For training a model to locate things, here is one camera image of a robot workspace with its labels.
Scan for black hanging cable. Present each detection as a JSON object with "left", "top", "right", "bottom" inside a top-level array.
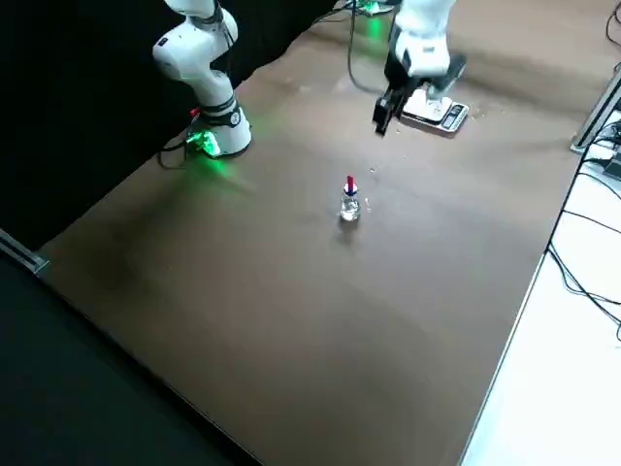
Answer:
[{"left": 604, "top": 0, "right": 621, "bottom": 48}]

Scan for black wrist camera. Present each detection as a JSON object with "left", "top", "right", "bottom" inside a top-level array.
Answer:
[{"left": 425, "top": 51, "right": 468, "bottom": 94}]

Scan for aluminium table edge rail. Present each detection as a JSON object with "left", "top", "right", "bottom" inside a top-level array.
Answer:
[{"left": 0, "top": 227, "right": 49, "bottom": 276}]

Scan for base black cables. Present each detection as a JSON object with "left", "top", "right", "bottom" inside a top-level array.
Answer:
[{"left": 157, "top": 133, "right": 198, "bottom": 171}]

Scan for aluminium profile post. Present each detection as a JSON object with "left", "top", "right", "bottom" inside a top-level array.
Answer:
[{"left": 570, "top": 72, "right": 621, "bottom": 154}]

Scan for long black cable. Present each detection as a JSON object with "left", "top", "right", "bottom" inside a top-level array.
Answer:
[{"left": 546, "top": 145, "right": 621, "bottom": 324}]

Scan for silver electronic balance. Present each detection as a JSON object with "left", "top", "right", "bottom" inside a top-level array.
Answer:
[{"left": 402, "top": 91, "right": 471, "bottom": 133}]

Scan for clear dropper bottle blue cap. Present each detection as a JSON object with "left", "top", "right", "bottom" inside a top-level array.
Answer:
[{"left": 338, "top": 183, "right": 362, "bottom": 224}]

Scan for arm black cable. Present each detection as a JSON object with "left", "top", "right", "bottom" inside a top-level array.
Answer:
[{"left": 346, "top": 0, "right": 387, "bottom": 93}]

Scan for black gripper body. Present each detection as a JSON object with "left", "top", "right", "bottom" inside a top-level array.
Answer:
[{"left": 383, "top": 48, "right": 428, "bottom": 98}]

